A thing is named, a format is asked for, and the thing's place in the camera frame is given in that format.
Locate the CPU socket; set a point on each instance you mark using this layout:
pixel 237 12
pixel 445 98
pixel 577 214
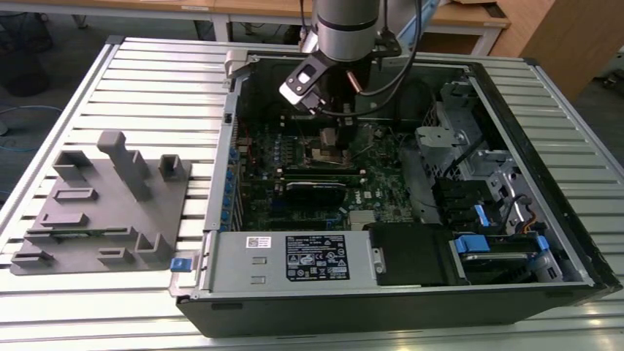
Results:
pixel 321 153

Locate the silver metal drive cage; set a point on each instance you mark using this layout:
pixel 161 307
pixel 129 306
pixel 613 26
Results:
pixel 441 137

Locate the black office chair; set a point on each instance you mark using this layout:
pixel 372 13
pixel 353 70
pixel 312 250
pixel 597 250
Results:
pixel 27 78

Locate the blue case latch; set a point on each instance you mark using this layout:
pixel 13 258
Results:
pixel 180 265

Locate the black open PC case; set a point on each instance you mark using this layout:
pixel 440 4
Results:
pixel 341 314

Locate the grey parts rack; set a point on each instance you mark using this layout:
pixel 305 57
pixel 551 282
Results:
pixel 121 219

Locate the silver CPU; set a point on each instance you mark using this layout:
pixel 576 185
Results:
pixel 327 137

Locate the green RAM stick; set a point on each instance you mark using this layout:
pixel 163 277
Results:
pixel 73 234

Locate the wooden top desk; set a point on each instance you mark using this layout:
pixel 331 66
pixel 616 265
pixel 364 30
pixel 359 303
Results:
pixel 492 20
pixel 121 2

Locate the blue drive bay tab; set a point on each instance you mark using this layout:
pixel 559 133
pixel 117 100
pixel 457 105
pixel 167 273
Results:
pixel 481 215

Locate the silver chipset heatsink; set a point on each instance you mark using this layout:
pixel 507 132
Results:
pixel 364 216

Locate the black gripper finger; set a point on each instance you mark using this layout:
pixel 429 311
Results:
pixel 345 133

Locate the grey power supply unit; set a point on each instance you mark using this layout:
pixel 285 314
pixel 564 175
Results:
pixel 233 267

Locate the wooden cabinet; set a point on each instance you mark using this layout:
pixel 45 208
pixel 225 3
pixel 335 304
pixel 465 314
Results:
pixel 560 36

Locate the grey case latch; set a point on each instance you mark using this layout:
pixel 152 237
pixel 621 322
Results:
pixel 236 60

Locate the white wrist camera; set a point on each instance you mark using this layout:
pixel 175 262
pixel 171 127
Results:
pixel 300 86

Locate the black graphics card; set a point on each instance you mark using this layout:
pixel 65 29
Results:
pixel 313 195

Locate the green motherboard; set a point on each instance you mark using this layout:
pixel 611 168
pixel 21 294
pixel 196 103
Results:
pixel 385 190

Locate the hard disk in blue carrier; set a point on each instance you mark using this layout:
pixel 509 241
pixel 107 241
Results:
pixel 469 243

